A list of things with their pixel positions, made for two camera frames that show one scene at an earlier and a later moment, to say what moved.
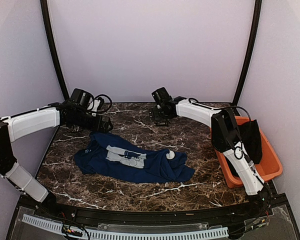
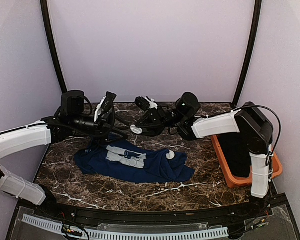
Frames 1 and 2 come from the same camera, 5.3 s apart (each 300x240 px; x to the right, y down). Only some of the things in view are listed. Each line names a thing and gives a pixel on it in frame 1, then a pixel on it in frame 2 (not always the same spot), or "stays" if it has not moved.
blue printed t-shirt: (102, 154) stays
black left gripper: (103, 129) to (102, 127)
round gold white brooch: (171, 155) stays
